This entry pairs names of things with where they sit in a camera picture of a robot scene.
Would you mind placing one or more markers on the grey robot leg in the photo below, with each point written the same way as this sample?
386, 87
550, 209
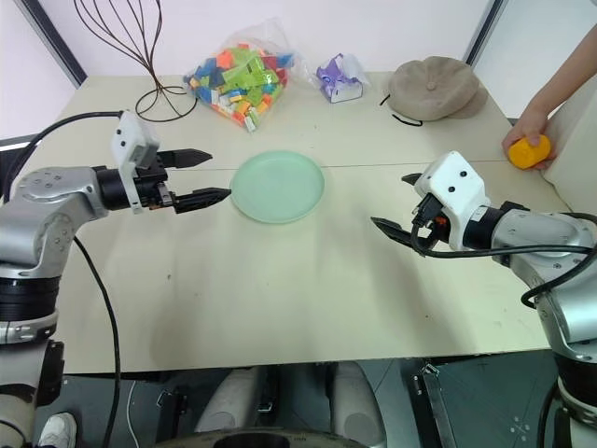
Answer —
356, 401
228, 401

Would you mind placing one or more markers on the yellow round object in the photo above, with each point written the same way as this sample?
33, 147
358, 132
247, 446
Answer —
529, 151

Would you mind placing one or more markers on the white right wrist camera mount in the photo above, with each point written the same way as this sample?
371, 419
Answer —
457, 186

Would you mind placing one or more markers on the person's bare hand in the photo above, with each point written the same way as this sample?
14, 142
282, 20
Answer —
524, 128

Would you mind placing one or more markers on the dark window frame post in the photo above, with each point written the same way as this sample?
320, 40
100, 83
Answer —
485, 30
56, 42

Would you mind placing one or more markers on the small clear bag purple contents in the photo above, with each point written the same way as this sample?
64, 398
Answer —
338, 79

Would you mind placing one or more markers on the grey right robot leg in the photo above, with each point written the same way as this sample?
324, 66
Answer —
356, 401

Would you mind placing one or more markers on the person's bare forearm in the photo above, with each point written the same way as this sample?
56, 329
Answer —
564, 74

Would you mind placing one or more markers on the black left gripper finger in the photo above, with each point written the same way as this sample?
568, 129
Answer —
200, 198
184, 158

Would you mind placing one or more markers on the beige flat cap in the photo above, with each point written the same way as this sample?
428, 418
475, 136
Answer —
434, 88

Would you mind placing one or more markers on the white sneaker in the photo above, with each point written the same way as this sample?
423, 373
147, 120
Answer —
58, 429

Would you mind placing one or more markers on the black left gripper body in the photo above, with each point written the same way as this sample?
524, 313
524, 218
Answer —
151, 186

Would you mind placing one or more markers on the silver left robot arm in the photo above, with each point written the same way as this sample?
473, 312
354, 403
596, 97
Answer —
46, 200

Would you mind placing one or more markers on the pale green round plate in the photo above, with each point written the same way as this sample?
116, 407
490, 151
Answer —
277, 186

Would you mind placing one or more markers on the grey left robot leg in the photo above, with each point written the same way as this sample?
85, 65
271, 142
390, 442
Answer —
228, 401

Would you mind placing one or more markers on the clear bag of colourful blocks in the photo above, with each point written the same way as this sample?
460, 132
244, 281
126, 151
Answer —
242, 79

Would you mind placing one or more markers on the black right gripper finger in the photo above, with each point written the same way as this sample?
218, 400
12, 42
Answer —
412, 178
394, 231

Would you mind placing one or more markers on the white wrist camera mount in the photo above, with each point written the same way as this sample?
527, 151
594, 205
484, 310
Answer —
133, 135
457, 186

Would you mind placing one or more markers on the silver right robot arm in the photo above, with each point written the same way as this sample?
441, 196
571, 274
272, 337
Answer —
550, 233

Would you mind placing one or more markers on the black metal floor frame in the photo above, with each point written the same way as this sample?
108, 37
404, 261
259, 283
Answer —
434, 401

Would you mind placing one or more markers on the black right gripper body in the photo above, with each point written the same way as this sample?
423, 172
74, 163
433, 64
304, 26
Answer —
426, 228

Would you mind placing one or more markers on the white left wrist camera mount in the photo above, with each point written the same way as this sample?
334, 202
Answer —
133, 135

